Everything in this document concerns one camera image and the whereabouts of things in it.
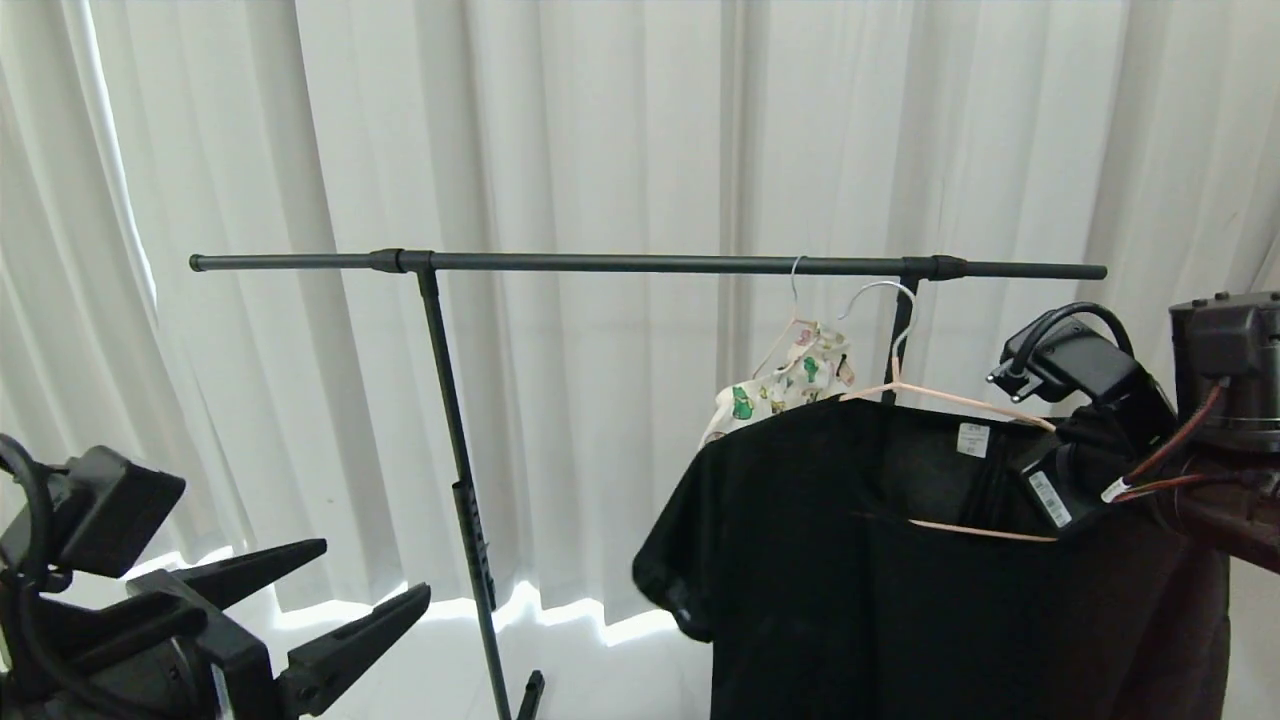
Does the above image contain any white curtain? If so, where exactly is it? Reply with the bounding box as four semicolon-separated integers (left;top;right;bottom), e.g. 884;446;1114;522
0;0;1280;646

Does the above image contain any black clothes rack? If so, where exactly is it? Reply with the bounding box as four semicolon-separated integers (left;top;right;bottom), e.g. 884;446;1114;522
188;248;1109;720

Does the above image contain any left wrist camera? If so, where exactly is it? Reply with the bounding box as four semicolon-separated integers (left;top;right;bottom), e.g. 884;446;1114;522
0;445;187;581

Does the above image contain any black garment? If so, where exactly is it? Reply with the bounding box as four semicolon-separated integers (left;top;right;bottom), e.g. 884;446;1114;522
632;395;1233;720

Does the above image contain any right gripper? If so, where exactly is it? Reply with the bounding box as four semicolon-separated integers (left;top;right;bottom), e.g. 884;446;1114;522
1020;410;1181;541

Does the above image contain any cream printed garment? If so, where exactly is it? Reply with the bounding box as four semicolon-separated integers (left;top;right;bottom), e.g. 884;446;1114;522
698;320;857;449

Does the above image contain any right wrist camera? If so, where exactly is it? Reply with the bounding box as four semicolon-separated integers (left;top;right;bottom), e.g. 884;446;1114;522
986;320;1179;443

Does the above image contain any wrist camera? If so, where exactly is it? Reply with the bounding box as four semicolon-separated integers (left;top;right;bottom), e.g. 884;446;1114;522
986;320;1179;443
0;445;187;581

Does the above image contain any pink clothes hanger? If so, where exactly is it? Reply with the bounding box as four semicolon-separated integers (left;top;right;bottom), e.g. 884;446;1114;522
750;256;853;381
838;281;1061;543

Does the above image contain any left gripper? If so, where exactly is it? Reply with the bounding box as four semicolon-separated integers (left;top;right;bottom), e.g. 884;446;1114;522
0;538;433;720

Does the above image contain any black cable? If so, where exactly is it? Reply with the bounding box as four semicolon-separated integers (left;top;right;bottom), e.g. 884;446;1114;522
0;434;76;691
1008;302;1137;381

